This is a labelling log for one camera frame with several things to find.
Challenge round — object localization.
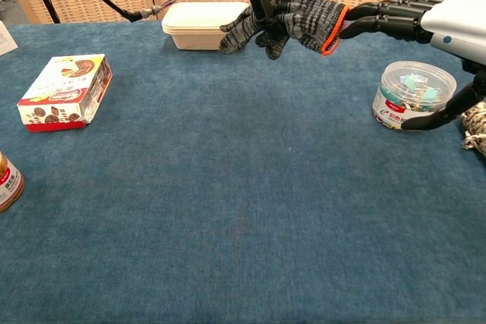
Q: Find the grey and white knit glove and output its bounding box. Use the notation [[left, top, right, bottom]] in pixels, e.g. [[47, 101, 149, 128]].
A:
[[219, 0, 349, 60]]

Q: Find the blue table cloth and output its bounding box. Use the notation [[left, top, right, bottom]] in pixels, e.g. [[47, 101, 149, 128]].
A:
[[0, 20, 486, 324]]

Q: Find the red and white cookie box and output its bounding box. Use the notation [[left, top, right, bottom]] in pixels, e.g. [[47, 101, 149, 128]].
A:
[[17, 53, 114, 133]]

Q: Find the black and silver right hand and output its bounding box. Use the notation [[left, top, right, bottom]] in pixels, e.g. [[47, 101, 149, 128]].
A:
[[337, 0, 486, 132]]

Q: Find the bundle of beige rope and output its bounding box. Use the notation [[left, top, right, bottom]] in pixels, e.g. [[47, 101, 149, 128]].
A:
[[461, 99, 486, 161]]

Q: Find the clear tub of rubber bands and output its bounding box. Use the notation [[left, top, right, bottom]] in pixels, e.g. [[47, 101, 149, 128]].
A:
[[0, 151, 26, 214]]

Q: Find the cream plastic lunch box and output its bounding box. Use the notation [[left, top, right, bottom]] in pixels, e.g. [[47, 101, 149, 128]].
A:
[[161, 2, 252, 51]]

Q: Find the white cardboard box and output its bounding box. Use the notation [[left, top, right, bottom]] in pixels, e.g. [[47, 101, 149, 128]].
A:
[[0, 20, 18, 57]]

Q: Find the clear tub of binder clips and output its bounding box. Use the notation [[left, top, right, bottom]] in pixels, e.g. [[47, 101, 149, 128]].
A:
[[371, 60, 458, 134]]

